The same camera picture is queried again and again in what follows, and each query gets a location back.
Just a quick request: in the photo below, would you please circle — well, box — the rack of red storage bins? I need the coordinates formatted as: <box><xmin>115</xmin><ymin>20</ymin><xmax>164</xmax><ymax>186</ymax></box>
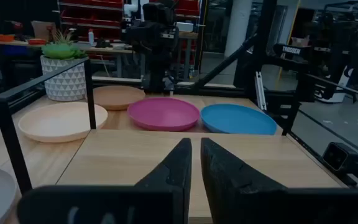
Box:
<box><xmin>57</xmin><ymin>0</ymin><xmax>201</xmax><ymax>43</ymax></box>

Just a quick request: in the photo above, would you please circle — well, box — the wooden workbench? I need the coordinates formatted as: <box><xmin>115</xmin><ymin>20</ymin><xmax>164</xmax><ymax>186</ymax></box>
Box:
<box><xmin>0</xmin><ymin>39</ymin><xmax>145</xmax><ymax>80</ymax></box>

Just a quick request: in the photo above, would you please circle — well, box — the white round pillar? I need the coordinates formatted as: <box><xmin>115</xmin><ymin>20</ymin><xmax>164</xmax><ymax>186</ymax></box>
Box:
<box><xmin>224</xmin><ymin>0</ymin><xmax>254</xmax><ymax>58</ymax></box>

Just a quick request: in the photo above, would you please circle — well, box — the blue plate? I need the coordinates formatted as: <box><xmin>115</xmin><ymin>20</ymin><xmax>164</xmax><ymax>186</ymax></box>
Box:
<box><xmin>200</xmin><ymin>103</ymin><xmax>278</xmax><ymax>136</ymax></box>

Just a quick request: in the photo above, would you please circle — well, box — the cardboard box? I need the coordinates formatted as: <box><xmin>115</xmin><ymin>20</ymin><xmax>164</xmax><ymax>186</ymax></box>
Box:
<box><xmin>290</xmin><ymin>36</ymin><xmax>310</xmax><ymax>48</ymax></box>

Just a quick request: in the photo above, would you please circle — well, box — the small black table-level camera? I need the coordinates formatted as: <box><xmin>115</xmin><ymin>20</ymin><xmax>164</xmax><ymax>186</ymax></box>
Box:
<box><xmin>321</xmin><ymin>141</ymin><xmax>358</xmax><ymax>174</ymax></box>

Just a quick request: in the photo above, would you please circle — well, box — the white triangle-patterned plant pot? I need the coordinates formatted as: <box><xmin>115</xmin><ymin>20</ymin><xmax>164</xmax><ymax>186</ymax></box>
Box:
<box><xmin>40</xmin><ymin>55</ymin><xmax>88</xmax><ymax>102</ymax></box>

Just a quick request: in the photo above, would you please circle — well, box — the blue bin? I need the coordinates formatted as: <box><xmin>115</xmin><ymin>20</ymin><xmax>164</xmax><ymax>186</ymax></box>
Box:
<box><xmin>1</xmin><ymin>45</ymin><xmax>43</xmax><ymax>57</ymax></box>

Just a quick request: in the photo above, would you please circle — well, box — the black aluminium rig frame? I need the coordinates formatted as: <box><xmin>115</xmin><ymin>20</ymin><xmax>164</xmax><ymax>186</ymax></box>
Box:
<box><xmin>0</xmin><ymin>0</ymin><xmax>295</xmax><ymax>133</ymax></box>

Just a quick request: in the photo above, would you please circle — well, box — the brown paper bag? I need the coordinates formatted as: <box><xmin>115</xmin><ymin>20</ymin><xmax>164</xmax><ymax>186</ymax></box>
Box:
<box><xmin>30</xmin><ymin>20</ymin><xmax>57</xmax><ymax>41</ymax></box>

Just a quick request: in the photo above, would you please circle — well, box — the white floor machine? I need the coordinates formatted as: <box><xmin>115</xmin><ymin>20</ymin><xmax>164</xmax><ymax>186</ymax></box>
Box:
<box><xmin>317</xmin><ymin>67</ymin><xmax>354</xmax><ymax>104</ymax></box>

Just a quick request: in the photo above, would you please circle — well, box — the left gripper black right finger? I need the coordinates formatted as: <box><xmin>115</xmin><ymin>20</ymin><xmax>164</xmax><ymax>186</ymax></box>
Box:
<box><xmin>200</xmin><ymin>137</ymin><xmax>287</xmax><ymax>224</ymax></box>

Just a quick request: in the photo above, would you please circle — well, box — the cream plate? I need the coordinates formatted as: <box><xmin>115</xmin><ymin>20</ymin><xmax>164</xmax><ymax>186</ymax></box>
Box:
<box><xmin>17</xmin><ymin>101</ymin><xmax>109</xmax><ymax>144</ymax></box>

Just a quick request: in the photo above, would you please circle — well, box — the green succulent plant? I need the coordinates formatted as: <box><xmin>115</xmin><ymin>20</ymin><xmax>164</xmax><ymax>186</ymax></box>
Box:
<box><xmin>41</xmin><ymin>29</ymin><xmax>88</xmax><ymax>60</ymax></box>

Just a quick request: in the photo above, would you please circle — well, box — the terracotta brown plate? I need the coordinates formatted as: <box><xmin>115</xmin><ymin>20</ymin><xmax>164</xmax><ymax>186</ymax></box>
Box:
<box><xmin>92</xmin><ymin>85</ymin><xmax>146</xmax><ymax>111</ymax></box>

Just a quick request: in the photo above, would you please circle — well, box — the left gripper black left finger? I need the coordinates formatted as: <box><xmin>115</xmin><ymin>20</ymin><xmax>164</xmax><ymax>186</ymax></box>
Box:
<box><xmin>134</xmin><ymin>138</ymin><xmax>193</xmax><ymax>224</ymax></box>

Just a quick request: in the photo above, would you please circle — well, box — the magenta plate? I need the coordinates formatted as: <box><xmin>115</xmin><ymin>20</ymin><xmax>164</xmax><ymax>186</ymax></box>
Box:
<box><xmin>127</xmin><ymin>97</ymin><xmax>201</xmax><ymax>132</ymax></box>

